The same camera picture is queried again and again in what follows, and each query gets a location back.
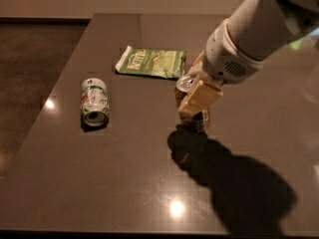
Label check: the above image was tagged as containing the orange soda can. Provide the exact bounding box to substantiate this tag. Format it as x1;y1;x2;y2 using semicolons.
174;75;210;132

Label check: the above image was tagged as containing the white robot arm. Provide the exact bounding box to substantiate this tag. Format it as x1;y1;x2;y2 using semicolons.
178;0;319;116

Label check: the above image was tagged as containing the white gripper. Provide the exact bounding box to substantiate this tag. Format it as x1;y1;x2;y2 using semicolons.
177;19;264;116

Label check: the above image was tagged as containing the green chip bag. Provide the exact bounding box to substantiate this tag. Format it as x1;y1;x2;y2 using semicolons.
115;46;186;79

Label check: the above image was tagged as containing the green white soda can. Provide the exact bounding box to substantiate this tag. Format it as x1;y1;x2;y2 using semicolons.
81;78;110;126

